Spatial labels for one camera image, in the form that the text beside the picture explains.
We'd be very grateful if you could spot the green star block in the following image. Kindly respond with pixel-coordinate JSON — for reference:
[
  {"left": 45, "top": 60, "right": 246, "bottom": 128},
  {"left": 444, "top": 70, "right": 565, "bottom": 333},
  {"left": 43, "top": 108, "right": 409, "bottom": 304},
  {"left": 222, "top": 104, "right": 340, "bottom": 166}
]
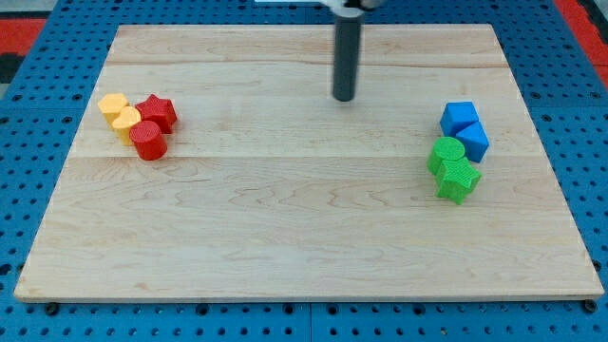
[{"left": 435, "top": 157, "right": 483, "bottom": 204}]

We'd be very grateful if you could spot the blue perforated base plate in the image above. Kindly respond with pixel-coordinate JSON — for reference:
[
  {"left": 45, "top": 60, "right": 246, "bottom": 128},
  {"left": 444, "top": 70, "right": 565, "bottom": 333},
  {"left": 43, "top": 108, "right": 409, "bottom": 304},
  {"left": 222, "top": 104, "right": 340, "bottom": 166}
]
[{"left": 1, "top": 1, "right": 607, "bottom": 341}]

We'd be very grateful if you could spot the red cylinder block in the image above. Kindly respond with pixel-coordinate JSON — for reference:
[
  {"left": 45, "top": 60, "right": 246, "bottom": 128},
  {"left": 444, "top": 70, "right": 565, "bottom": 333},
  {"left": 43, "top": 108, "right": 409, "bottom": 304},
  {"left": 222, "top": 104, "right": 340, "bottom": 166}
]
[{"left": 129, "top": 121, "right": 167, "bottom": 161}]

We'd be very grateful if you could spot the green cylinder block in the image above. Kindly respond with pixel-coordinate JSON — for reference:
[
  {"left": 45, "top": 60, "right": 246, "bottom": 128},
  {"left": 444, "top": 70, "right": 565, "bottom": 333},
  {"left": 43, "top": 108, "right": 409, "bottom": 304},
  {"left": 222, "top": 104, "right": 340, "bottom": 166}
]
[{"left": 427, "top": 137, "right": 466, "bottom": 175}]

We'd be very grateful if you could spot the blue triangle block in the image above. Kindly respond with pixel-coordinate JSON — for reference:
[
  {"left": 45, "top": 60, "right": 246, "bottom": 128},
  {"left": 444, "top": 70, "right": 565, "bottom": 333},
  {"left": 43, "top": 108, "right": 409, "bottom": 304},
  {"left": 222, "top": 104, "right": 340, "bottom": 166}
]
[{"left": 455, "top": 122, "right": 489, "bottom": 163}]

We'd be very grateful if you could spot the wooden board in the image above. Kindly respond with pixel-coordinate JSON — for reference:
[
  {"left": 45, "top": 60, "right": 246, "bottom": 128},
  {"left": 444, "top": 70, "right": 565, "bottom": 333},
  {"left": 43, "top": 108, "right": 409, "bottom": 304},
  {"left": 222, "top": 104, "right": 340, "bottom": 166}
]
[{"left": 14, "top": 24, "right": 604, "bottom": 303}]

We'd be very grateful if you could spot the blue cube block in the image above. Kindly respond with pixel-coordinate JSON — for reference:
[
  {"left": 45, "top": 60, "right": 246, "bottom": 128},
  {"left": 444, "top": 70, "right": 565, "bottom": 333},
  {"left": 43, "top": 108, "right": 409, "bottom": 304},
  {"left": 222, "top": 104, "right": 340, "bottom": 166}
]
[{"left": 440, "top": 102, "right": 479, "bottom": 137}]

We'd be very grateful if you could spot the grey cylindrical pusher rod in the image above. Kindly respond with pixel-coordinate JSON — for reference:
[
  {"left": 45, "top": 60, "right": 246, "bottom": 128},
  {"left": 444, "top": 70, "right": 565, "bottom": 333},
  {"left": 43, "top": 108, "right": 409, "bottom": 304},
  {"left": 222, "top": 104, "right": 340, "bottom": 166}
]
[{"left": 332, "top": 13, "right": 363, "bottom": 102}]

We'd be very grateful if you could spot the red star block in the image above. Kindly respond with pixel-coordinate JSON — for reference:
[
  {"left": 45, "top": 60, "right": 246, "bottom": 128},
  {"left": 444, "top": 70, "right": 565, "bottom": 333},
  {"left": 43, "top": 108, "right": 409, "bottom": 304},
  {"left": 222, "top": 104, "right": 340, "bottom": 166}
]
[{"left": 135, "top": 94, "right": 178, "bottom": 134}]

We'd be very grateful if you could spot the yellow heart block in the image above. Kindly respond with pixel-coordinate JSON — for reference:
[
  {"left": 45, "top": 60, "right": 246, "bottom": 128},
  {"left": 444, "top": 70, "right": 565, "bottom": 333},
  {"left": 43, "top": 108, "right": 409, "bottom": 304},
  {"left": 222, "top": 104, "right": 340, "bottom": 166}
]
[{"left": 111, "top": 105, "right": 142, "bottom": 145}]

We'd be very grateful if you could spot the yellow hexagon block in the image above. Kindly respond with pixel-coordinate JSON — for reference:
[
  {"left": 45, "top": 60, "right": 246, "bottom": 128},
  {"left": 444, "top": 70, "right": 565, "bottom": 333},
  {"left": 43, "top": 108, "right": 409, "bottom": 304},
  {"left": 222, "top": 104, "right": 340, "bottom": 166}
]
[{"left": 97, "top": 93, "right": 129, "bottom": 127}]

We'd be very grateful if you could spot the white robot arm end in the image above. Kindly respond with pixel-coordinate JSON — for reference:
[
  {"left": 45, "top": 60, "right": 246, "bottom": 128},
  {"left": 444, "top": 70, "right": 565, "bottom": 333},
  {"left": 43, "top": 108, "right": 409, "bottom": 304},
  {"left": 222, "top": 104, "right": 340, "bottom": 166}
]
[{"left": 254, "top": 0, "right": 386, "bottom": 18}]

